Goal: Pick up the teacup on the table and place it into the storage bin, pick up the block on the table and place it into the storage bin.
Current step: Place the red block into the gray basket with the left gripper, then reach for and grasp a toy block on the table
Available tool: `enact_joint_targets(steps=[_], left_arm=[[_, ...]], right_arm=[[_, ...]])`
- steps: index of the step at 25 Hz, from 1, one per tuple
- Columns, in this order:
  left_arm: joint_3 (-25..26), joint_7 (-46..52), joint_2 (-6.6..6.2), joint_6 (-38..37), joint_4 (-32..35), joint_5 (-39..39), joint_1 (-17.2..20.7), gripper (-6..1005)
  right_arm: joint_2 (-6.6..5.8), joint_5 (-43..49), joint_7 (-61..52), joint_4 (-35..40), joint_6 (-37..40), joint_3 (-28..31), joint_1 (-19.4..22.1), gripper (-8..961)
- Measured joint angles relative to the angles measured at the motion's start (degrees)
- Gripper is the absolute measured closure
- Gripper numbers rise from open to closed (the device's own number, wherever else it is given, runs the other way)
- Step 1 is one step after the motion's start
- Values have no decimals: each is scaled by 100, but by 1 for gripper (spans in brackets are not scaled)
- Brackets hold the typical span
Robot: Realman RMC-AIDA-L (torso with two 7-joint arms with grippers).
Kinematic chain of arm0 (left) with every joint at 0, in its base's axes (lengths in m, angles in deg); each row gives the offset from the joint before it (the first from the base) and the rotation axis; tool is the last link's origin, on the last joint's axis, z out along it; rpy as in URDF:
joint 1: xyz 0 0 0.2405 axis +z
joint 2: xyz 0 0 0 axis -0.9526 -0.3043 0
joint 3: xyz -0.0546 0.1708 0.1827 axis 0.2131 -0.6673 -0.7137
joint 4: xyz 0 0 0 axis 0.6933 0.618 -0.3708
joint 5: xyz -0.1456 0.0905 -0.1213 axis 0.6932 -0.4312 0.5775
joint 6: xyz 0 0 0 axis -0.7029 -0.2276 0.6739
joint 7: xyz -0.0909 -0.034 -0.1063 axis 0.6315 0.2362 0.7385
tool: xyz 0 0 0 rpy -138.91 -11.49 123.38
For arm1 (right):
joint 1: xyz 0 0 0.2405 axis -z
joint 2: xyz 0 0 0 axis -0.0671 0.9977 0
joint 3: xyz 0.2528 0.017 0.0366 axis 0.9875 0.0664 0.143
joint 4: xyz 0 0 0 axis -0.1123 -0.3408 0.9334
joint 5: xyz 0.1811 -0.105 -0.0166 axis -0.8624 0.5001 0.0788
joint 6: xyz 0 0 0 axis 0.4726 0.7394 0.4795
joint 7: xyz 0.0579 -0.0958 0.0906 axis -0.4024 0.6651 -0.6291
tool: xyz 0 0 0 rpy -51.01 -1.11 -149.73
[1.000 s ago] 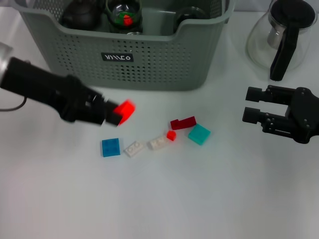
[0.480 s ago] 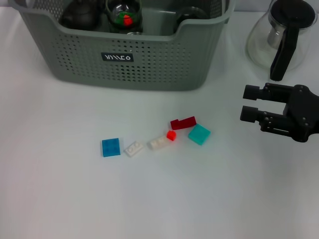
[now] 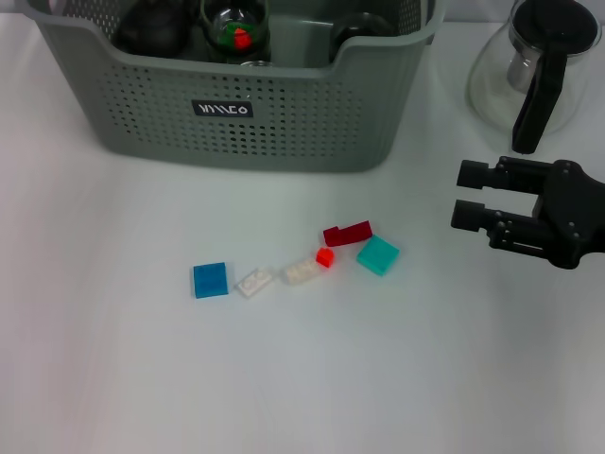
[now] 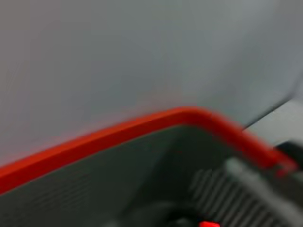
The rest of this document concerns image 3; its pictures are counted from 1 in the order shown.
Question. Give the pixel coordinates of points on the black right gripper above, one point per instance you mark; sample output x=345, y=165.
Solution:
x=567, y=217

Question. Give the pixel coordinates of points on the white toy brick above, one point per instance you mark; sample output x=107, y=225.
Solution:
x=255, y=284
x=300, y=273

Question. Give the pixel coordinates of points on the glass teacup black holder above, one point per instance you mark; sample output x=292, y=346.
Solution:
x=256, y=63
x=359, y=30
x=210, y=47

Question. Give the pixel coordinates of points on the green toy brick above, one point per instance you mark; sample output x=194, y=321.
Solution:
x=254, y=37
x=228, y=34

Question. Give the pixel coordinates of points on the blue toy brick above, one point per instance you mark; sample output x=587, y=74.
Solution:
x=211, y=280

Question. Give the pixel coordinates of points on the small red toy brick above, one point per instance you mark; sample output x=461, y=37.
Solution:
x=242, y=39
x=325, y=257

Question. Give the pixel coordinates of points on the grey perforated storage bin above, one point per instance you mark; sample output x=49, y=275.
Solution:
x=307, y=127

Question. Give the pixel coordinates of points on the teal square toy brick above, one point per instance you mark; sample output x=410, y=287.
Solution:
x=378, y=255

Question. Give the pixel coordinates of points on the dark red toy brick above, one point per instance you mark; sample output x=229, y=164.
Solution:
x=345, y=235

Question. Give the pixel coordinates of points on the dark clay teapot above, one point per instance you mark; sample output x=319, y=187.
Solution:
x=151, y=30

